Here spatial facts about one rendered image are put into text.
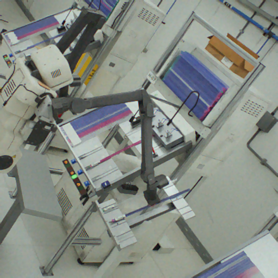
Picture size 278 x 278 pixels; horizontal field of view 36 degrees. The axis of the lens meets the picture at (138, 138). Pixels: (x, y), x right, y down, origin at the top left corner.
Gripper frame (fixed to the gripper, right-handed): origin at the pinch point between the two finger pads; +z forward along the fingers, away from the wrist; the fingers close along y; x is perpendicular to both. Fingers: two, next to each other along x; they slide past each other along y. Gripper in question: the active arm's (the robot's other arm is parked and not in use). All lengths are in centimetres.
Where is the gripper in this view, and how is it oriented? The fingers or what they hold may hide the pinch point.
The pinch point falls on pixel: (151, 204)
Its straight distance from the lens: 255.3
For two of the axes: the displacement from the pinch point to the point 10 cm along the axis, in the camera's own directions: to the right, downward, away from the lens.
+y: -4.3, -6.7, 6.0
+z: 0.3, 6.6, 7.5
